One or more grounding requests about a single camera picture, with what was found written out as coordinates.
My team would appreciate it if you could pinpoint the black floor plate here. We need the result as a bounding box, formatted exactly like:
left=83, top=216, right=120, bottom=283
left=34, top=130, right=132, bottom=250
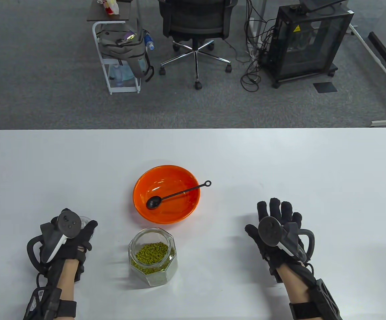
left=313, top=82, right=338, bottom=93

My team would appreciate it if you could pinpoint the person's right forearm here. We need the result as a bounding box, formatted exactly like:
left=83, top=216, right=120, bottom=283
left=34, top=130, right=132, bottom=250
left=276, top=263, right=317, bottom=320

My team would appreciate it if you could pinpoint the red and yellow snack bag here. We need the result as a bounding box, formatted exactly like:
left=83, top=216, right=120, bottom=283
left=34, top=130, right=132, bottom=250
left=97, top=0, right=120, bottom=16

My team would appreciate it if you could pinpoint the black wrist strap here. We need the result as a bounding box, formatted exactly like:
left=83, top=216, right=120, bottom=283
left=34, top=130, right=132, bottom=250
left=290, top=278, right=343, bottom=320
left=23, top=287, right=77, bottom=320

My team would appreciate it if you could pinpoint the grey backpack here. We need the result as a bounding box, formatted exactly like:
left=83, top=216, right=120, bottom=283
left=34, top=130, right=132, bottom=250
left=96, top=20, right=155, bottom=83

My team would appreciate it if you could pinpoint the black right wrist strap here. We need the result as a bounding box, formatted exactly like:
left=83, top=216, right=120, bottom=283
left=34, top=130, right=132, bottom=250
left=290, top=278, right=343, bottom=320

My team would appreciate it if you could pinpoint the orange plastic bowl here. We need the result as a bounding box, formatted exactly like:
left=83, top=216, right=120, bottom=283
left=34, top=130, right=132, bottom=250
left=133, top=165, right=201, bottom=224

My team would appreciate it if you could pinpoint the black measuring scoop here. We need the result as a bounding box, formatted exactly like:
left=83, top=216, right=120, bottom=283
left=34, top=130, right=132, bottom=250
left=146, top=180, right=212, bottom=210

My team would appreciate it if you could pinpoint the white cart with dark top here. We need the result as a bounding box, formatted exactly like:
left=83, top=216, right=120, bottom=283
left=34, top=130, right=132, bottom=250
left=87, top=0, right=143, bottom=95

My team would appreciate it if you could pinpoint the white post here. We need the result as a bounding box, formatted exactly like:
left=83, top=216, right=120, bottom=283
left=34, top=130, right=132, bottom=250
left=246, top=0, right=267, bottom=39

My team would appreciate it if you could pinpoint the black left wrist strap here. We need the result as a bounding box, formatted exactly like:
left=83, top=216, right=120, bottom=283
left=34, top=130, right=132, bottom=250
left=23, top=287, right=77, bottom=320

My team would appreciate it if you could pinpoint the large green mung beans heap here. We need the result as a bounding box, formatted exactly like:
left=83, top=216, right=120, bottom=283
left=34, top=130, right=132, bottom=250
left=130, top=242, right=176, bottom=285

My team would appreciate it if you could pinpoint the black glass-walled cabinet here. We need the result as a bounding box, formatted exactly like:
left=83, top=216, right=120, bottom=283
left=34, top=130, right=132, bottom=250
left=266, top=4, right=355, bottom=89

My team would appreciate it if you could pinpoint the dark grey hand controller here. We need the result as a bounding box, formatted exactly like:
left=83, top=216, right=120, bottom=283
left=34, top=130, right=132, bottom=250
left=258, top=216, right=316, bottom=264
left=27, top=208, right=81, bottom=272

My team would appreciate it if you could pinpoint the black cable bundle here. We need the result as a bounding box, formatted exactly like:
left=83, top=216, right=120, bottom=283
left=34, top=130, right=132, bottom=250
left=235, top=0, right=280, bottom=93

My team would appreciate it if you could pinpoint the dark grey left hand controller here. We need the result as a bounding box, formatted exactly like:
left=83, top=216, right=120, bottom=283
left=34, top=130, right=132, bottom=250
left=27, top=208, right=81, bottom=272

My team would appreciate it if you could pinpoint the clear glass jar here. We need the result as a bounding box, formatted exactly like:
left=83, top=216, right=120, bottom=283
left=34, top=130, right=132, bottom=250
left=128, top=227, right=178, bottom=287

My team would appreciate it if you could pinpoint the person's left forearm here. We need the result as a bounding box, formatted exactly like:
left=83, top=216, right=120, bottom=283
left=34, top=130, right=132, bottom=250
left=54, top=258, right=81, bottom=320

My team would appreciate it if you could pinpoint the pale blue plastic bag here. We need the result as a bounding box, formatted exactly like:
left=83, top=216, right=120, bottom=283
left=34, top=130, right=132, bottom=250
left=108, top=63, right=136, bottom=88

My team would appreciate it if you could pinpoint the person's right hand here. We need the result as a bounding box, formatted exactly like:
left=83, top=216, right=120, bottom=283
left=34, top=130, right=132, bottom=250
left=245, top=198, right=305, bottom=274

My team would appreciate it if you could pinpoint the shiny colourful packet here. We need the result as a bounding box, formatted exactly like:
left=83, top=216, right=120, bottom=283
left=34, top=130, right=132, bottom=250
left=116, top=31, right=136, bottom=45

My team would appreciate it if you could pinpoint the black office chair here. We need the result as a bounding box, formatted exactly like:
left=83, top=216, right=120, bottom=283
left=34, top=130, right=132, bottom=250
left=158, top=0, right=238, bottom=90

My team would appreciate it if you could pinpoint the dark grey right hand controller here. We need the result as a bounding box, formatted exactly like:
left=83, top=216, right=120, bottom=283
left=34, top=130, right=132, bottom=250
left=258, top=216, right=316, bottom=264

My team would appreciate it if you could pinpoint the person's left hand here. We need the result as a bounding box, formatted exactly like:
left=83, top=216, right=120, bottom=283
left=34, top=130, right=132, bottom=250
left=48, top=218, right=98, bottom=265

